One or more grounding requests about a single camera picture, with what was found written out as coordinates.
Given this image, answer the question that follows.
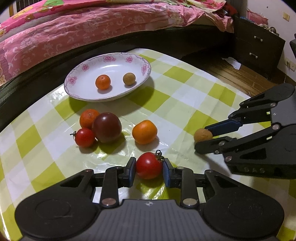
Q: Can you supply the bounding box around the green checkered tablecloth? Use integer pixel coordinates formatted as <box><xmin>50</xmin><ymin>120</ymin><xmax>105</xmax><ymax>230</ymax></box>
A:
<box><xmin>0</xmin><ymin>48</ymin><xmax>296</xmax><ymax>241</ymax></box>

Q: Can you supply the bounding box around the dark purple tomato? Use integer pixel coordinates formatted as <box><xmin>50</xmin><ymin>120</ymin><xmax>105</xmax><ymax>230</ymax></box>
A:
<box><xmin>92</xmin><ymin>112</ymin><xmax>122</xmax><ymax>143</ymax></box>

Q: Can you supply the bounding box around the large red tomato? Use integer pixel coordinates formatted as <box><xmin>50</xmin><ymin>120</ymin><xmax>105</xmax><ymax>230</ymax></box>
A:
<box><xmin>136</xmin><ymin>150</ymin><xmax>165</xmax><ymax>180</ymax></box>

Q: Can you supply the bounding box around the small red tomato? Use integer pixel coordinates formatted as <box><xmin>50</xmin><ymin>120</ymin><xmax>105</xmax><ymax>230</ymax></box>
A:
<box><xmin>70</xmin><ymin>128</ymin><xmax>96</xmax><ymax>147</ymax></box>

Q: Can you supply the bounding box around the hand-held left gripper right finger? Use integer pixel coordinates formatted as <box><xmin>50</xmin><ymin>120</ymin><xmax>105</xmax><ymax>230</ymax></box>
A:
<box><xmin>162</xmin><ymin>159</ymin><xmax>239</xmax><ymax>207</ymax></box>

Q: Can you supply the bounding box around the small orange mandarin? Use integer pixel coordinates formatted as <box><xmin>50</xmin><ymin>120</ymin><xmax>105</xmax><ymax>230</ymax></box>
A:
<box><xmin>95</xmin><ymin>74</ymin><xmax>111</xmax><ymax>90</ymax></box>

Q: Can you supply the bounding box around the dark wooden nightstand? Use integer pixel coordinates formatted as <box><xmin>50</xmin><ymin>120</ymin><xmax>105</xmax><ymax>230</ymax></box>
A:
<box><xmin>232</xmin><ymin>16</ymin><xmax>286</xmax><ymax>81</ymax></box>

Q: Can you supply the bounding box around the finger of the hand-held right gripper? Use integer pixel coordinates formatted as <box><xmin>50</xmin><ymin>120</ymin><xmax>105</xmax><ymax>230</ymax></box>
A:
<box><xmin>205</xmin><ymin>88</ymin><xmax>278</xmax><ymax>138</ymax></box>
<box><xmin>195</xmin><ymin>124</ymin><xmax>282</xmax><ymax>162</ymax></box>

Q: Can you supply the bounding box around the brown longan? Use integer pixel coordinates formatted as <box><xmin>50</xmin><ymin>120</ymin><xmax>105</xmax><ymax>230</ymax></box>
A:
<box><xmin>194</xmin><ymin>129</ymin><xmax>213</xmax><ymax>143</ymax></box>
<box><xmin>122</xmin><ymin>72</ymin><xmax>136</xmax><ymax>86</ymax></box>

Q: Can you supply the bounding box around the white floral plate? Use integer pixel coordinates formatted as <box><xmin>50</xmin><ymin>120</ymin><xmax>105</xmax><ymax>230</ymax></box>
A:
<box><xmin>64</xmin><ymin>52</ymin><xmax>152</xmax><ymax>103</ymax></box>

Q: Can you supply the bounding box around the red cloth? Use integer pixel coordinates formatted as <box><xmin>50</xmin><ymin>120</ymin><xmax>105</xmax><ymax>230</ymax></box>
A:
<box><xmin>222</xmin><ymin>2</ymin><xmax>238</xmax><ymax>18</ymax></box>

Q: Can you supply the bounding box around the pink floral blanket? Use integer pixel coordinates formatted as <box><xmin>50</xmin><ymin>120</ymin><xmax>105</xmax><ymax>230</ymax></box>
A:
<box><xmin>0</xmin><ymin>0</ymin><xmax>234</xmax><ymax>87</ymax></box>

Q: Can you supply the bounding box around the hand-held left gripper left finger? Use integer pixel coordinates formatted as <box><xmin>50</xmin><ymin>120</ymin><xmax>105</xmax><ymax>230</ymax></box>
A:
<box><xmin>60</xmin><ymin>157</ymin><xmax>137</xmax><ymax>207</ymax></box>

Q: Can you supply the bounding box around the white paper scrap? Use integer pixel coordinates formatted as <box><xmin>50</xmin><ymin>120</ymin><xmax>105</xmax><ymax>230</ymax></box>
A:
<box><xmin>221</xmin><ymin>57</ymin><xmax>241</xmax><ymax>70</ymax></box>

